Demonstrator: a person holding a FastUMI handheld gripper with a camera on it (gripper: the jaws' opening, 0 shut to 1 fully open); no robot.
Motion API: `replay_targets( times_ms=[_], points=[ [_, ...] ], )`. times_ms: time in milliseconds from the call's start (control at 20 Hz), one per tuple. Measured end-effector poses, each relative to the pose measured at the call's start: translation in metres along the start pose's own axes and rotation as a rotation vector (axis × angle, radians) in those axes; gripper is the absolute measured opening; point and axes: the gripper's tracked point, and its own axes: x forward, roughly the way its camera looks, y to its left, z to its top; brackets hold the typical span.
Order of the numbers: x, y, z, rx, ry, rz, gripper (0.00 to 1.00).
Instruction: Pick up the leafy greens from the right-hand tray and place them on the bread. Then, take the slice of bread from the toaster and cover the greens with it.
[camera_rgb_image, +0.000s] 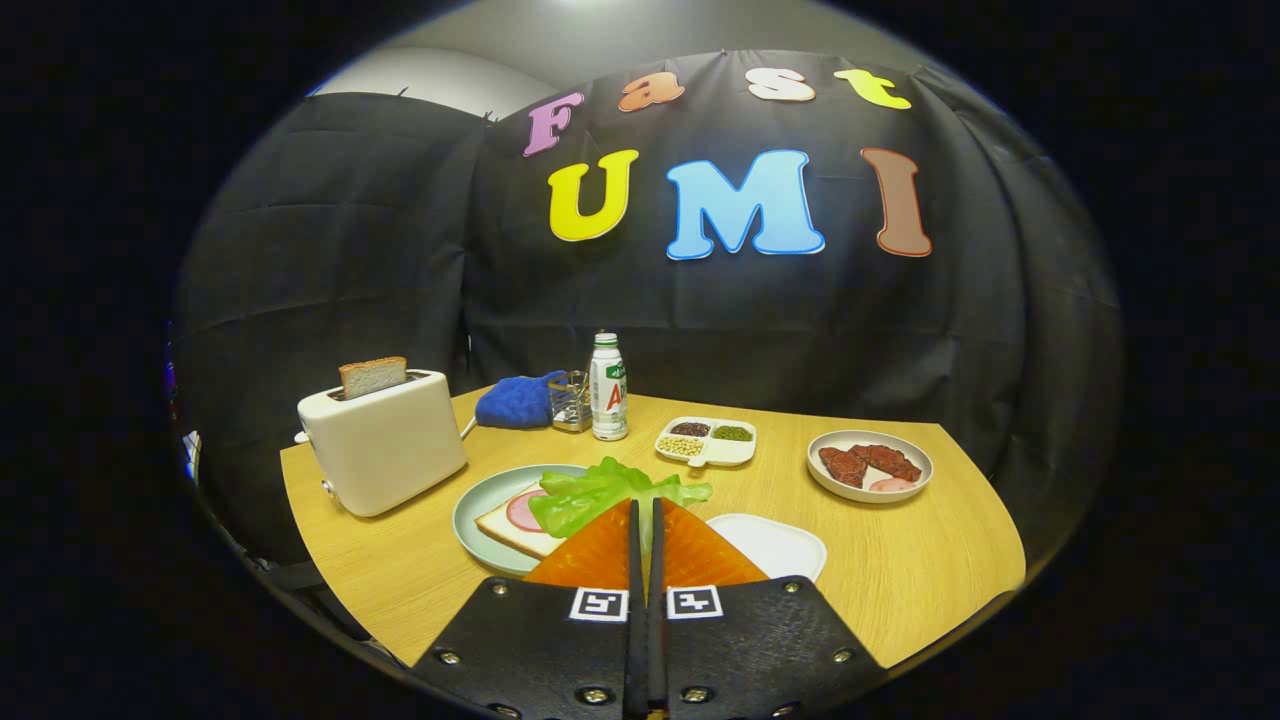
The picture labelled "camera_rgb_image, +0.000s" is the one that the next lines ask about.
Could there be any pale green plate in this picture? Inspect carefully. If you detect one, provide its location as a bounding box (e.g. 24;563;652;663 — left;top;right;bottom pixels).
452;464;601;577

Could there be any white bottle with green cap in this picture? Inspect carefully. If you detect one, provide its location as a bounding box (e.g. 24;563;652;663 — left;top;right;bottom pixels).
589;331;631;442

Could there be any white bread slice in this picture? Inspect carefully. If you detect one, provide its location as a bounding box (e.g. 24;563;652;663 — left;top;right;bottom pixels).
474;486;567;560

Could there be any pink ham slice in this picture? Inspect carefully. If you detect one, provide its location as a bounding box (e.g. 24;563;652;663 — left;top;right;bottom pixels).
505;490;550;534

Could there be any clear utensil holder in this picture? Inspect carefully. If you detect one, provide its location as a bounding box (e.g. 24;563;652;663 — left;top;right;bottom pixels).
548;370;595;434

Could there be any round beige plate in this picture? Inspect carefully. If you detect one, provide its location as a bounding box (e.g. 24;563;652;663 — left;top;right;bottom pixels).
806;430;935;504

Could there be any green lettuce leaf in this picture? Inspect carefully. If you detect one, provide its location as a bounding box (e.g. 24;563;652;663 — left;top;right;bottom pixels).
528;457;714;542

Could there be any dark red meat slice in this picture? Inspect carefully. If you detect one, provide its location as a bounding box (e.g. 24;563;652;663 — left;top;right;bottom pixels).
850;443;923;484
819;446;869;490

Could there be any white toaster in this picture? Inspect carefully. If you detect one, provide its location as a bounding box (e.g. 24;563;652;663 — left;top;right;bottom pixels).
295;369;470;519

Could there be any blue cloth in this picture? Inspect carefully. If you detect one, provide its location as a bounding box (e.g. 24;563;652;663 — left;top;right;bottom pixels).
475;371;567;430

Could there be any toasted bread slice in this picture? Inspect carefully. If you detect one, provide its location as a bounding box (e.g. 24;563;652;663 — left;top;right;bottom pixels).
338;356;409;401

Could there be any black backdrop cloth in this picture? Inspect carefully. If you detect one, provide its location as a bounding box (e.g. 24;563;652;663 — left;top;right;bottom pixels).
168;50;1123;561

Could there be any white divided dish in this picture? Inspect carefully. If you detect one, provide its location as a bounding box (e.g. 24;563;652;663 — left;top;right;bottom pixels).
654;416;758;469

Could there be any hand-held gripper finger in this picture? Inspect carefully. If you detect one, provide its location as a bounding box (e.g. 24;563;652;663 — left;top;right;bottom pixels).
410;498;648;720
648;497;890;720

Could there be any white square plate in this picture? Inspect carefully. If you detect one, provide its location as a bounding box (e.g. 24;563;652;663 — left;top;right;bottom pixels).
705;513;829;584

